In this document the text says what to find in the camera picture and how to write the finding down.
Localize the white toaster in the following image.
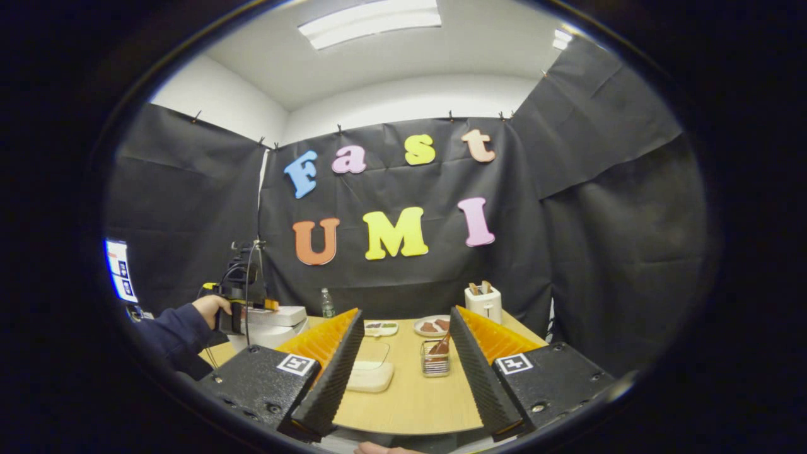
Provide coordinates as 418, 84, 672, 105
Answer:
465, 285, 502, 325

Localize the black backdrop cloth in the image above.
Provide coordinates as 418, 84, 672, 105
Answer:
104, 35, 710, 379

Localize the white rice cooker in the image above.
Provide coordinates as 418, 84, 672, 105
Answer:
227, 306, 310, 352

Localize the white round plate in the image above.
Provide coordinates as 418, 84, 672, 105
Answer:
414, 315, 451, 337

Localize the lit screen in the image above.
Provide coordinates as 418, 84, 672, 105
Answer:
104, 240, 138, 303

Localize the large ceiling light panel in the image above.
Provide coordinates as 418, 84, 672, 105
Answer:
298, 0, 442, 50

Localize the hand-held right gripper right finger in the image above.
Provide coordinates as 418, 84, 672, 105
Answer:
449, 306, 618, 440

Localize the brown wooden spoon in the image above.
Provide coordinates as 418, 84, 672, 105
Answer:
429, 332, 451, 373

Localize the metal chopstick holder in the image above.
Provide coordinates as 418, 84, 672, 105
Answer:
421, 339, 451, 378

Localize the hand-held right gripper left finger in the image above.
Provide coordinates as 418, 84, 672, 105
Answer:
199, 308, 366, 440

